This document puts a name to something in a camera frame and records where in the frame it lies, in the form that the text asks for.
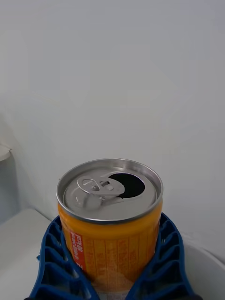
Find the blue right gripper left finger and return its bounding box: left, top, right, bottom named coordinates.
left=27, top=216, right=101, bottom=300

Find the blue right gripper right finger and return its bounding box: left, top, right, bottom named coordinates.
left=126, top=212, right=195, bottom=300

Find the orange drink can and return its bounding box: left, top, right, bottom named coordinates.
left=56, top=158, right=164, bottom=294

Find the yellow-green plastic waste bin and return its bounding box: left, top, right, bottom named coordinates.
left=0, top=208, right=225, bottom=300

